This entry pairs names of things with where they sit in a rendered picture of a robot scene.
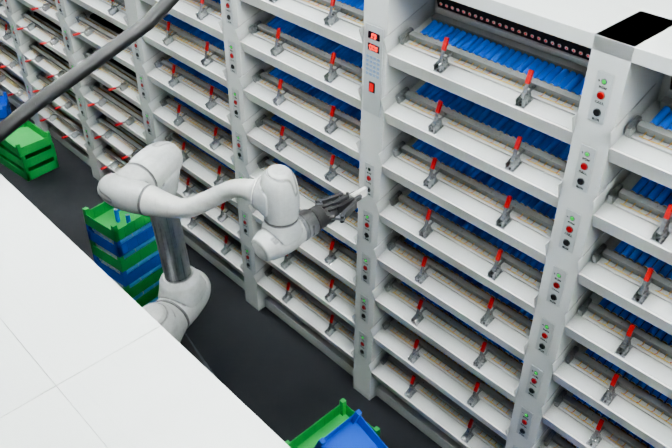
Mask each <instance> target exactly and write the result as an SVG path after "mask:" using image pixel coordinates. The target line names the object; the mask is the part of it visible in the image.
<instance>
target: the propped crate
mask: <svg viewBox="0 0 672 448"><path fill-rule="evenodd" d="M361 414H362V412H361V411H360V409H358V410H357V411H355V413H354V414H353V415H352V416H351V417H349V418H348V419H347V420H346V421H344V422H343V423H342V424H340V425H339V426H338V427H337V428H335V429H334V430H333V431H332V432H330V433H329V434H328V435H326V436H325V437H324V438H323V437H322V438H321V439H320V440H319V441H318V442H317V444H316V446H315V447H314V448H388V447H387V446H386V444H385V443H384V442H383V441H382V440H381V439H380V437H379V436H378V435H377V434H376V433H375V432H374V430H373V429H372V428H371V427H370V426H369V424H368V423H367V422H366V421H365V420H364V419H363V417H362V416H361Z"/></svg>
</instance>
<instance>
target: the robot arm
mask: <svg viewBox="0 0 672 448"><path fill-rule="evenodd" d="M182 163H183V156H182V153H181V151H180V149H179V148H178V147H177V146H176V145H175V144H173V143H171V142H168V141H163V142H161V141H158V142H155V143H152V144H150V145H148V146H146V147H145V148H143V149H142V150H141V151H139V152H138V153H137V154H136V155H135V156H134V157H133V158H132V159H130V161H129V162H128V163H127V164H126V165H125V166H124V167H123V168H122V169H120V170H119V171H117V173H116V174H114V173H110V174H108V175H105V176H104V177H102V179H101V180H100V181H99V183H98V187H97V191H98V194H99V195H100V197H101V198H102V199H103V200H104V201H105V202H106V203H108V204H109V205H111V206H112V207H114V208H117V209H119V210H122V211H125V212H128V213H132V214H139V215H145V216H150V219H151V223H152V227H153V231H154V235H155V239H156V244H157V248H158V252H159V256H160V260H161V264H162V269H163V274H162V275H161V277H160V279H159V292H158V300H157V301H156V302H153V303H149V304H146V305H145V306H143V307H142V308H143V309H144V310H145V311H146V312H147V313H148V314H149V315H150V316H152V317H153V318H154V319H155V320H156V321H157V322H158V323H159V324H160V325H161V326H162V327H163V328H164V329H165V330H166V331H167V332H168V333H170V334H171V335H172V336H173V337H174V338H175V339H176V340H177V341H178V342H179V343H180V342H181V340H182V338H183V336H184V333H185V332H186V330H187V328H188V327H189V326H190V325H191V324H192V323H193V322H194V320H195V319H196V318H197V317H198V315H199V314H200V313H201V311H202V310H203V308H204V307H205V305H206V304H207V302H208V300H209V297H210V293H211V283H210V280H209V278H208V277H207V276H206V275H205V274H204V273H203V272H202V271H200V270H198V269H196V268H194V267H192V266H190V263H189V258H188V253H187V248H186V244H185V239H184V234H183V229H182V225H181V220H180V218H191V217H195V216H198V215H200V214H203V213H205V212H207V211H209V210H211V209H213V208H215V207H217V206H218V205H220V204H222V203H224V202H226V201H228V200H230V199H233V198H244V199H247V200H248V201H249V202H250V203H251V206H252V208H254V209H256V210H257V211H259V212H260V213H261V215H263V216H264V221H263V224H262V226H261V229H260V230H259V231H258V232H257V233H256V234H255V236H254V238H253V239H252V242H251V244H252V248H253V250H254V252H255V254H256V255H257V256H258V257H259V258H260V259H262V260H264V261H272V260H276V259H278V258H281V257H283V256H286V255H288V254H289V253H291V252H293V251H294V250H296V249H297V248H299V247H300V246H301V244H302V243H304V242H305V241H307V240H309V239H310V238H312V237H314V236H315V235H317V234H318V233H319V231H320V230H321V229H323V228H325V227H326V226H327V225H328V224H329V223H330V222H334V221H335V220H339V221H340V223H344V221H345V219H346V218H347V217H348V216H349V215H350V214H351V213H352V212H353V211H354V210H355V209H357V202H358V201H360V200H362V198H363V197H365V196H367V195H368V188H367V187H366V186H364V187H362V188H360V189H358V190H356V191H353V192H351V193H349V192H346V194H344V193H343V192H340V193H337V194H334V195H331V196H328V197H325V198H322V199H316V200H315V205H314V206H312V207H311V208H309V209H302V210H300V211H299V208H300V197H299V188H298V183H297V179H296V177H295V175H294V173H293V171H292V170H291V169H290V168H288V167H286V166H284V165H281V164H275V165H271V166H269V167H268V168H266V169H265V170H264V172H263V173H262V175H260V176H258V177H257V178H256V179H233V180H229V181H226V182H223V183H221V184H219V185H217V186H215V187H212V188H210V189H208V190H206V191H204V192H202V193H199V194H197V195H195V196H193V197H189V198H180V197H177V196H175V194H176V192H177V190H178V183H179V175H180V169H181V167H182ZM339 196H340V197H339ZM341 212H342V213H341Z"/></svg>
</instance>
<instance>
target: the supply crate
mask: <svg viewBox="0 0 672 448"><path fill-rule="evenodd" d="M82 210H83V215H84V219H85V223H86V224H87V225H88V226H90V227H92V228H93V229H95V230H96V231H98V232H100V233H101V234H103V235H105V236H106V237H108V238H110V239H111V240H113V241H115V242H116V243H117V242H118V241H120V240H122V239H123V238H125V237H126V236H128V235H130V234H131V233H133V232H135V231H136V230H138V229H139V228H141V227H143V226H144V225H146V224H148V223H149V222H151V219H150V216H145V215H139V214H132V213H128V212H125V211H122V210H120V211H119V216H120V222H116V219H115V214H114V207H112V206H111V205H109V204H108V203H106V202H105V201H104V202H102V203H101V204H99V205H97V206H95V207H94V208H92V209H90V210H89V208H88V207H84V208H82ZM127 213H128V214H130V218H131V221H130V222H129V223H127V222H126V217H125V214H127Z"/></svg>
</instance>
